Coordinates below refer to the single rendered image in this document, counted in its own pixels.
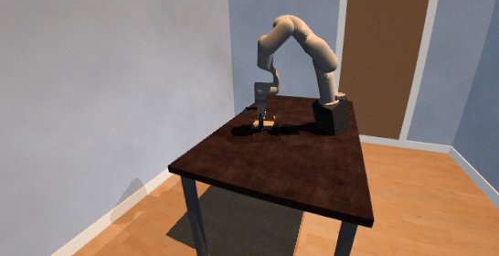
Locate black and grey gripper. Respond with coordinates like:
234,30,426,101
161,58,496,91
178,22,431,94
255,102,267,129

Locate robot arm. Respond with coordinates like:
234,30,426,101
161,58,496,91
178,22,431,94
254,16,345,106

